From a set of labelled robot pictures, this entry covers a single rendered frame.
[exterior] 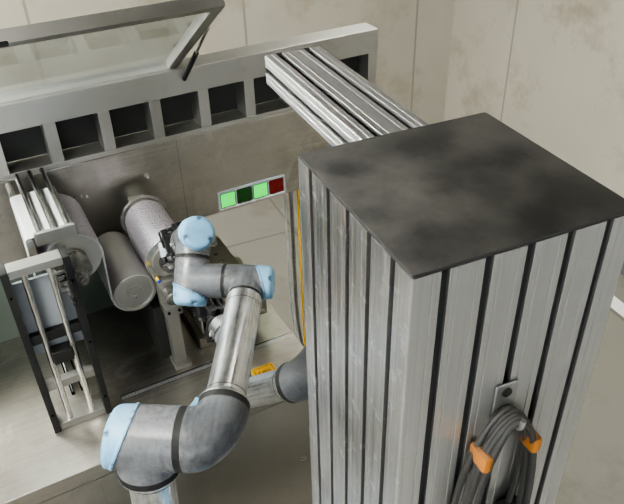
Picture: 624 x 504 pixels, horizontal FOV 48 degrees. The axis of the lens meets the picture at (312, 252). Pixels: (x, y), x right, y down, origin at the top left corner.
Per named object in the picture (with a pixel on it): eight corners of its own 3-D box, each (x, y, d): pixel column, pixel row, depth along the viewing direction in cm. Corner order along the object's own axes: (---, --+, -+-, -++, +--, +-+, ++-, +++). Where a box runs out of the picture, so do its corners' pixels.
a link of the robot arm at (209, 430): (240, 453, 115) (273, 250, 150) (174, 450, 116) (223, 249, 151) (247, 488, 123) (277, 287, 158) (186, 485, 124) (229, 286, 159)
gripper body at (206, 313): (214, 282, 201) (231, 305, 192) (217, 305, 205) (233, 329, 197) (189, 290, 198) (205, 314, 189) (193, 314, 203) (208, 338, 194)
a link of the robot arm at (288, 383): (334, 409, 150) (202, 435, 183) (356, 376, 158) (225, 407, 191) (304, 368, 148) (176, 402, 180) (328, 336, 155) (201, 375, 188)
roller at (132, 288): (118, 316, 196) (109, 283, 189) (95, 270, 215) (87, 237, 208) (159, 303, 201) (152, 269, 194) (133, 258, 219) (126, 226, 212)
